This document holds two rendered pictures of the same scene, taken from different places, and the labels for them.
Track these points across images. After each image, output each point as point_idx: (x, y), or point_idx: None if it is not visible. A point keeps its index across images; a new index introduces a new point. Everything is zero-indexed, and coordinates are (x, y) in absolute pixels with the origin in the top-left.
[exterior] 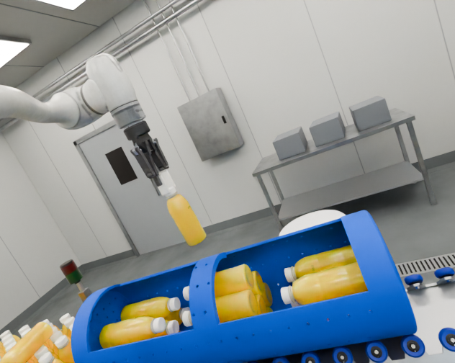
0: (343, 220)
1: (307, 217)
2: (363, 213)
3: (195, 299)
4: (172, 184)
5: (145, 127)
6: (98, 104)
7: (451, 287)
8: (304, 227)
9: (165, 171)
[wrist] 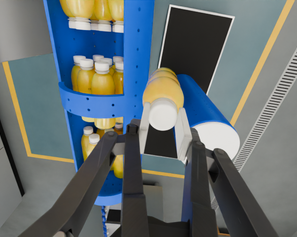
0: (104, 197)
1: (229, 149)
2: (105, 205)
3: (62, 94)
4: (175, 130)
5: None
6: None
7: None
8: (213, 144)
9: (177, 153)
